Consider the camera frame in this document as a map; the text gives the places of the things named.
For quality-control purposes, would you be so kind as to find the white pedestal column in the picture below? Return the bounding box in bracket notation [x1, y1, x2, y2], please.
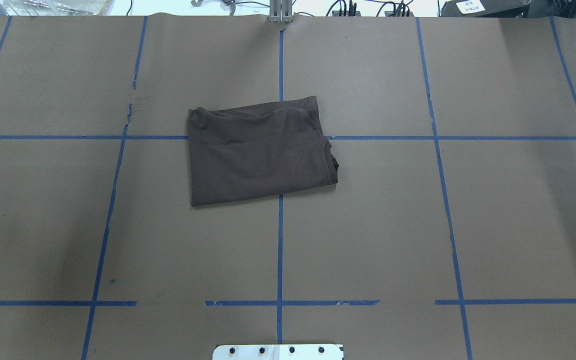
[212, 343, 345, 360]

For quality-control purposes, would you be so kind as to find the aluminium frame post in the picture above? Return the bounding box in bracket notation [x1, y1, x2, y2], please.
[269, 0, 294, 24]

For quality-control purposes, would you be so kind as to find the brown t-shirt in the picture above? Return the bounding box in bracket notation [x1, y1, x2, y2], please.
[186, 95, 339, 207]

